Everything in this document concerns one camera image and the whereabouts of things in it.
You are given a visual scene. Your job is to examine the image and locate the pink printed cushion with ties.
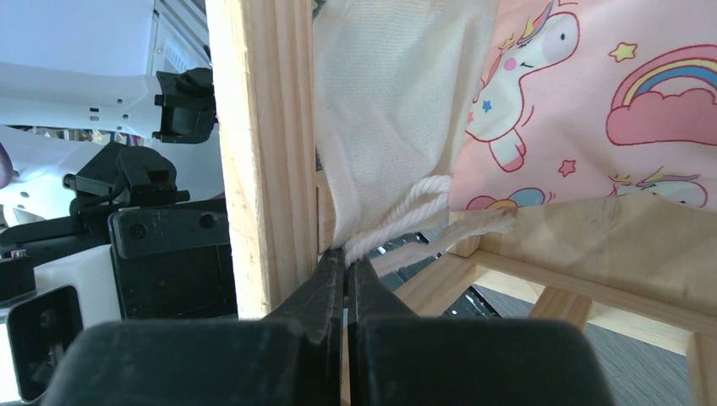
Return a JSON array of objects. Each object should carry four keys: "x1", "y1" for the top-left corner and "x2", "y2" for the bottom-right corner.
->
[{"x1": 313, "y1": 1, "x2": 716, "y2": 263}]

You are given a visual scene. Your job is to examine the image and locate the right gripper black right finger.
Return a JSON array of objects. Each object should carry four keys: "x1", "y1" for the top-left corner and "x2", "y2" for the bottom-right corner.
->
[{"x1": 346, "y1": 261, "x2": 613, "y2": 405}]

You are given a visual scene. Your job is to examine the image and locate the wooden slatted pet bed frame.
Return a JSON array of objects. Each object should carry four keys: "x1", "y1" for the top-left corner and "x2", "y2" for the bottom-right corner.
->
[{"x1": 207, "y1": 1, "x2": 716, "y2": 405}]

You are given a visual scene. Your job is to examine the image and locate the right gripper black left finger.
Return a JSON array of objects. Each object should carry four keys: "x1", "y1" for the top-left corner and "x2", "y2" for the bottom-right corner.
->
[{"x1": 41, "y1": 250, "x2": 345, "y2": 405}]

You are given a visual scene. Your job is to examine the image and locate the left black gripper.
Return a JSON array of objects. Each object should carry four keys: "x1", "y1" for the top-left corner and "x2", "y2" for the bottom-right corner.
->
[{"x1": 1, "y1": 199, "x2": 237, "y2": 319}]

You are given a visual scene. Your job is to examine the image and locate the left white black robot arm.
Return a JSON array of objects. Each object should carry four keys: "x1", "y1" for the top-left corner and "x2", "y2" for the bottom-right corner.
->
[{"x1": 1, "y1": 63, "x2": 237, "y2": 326}]

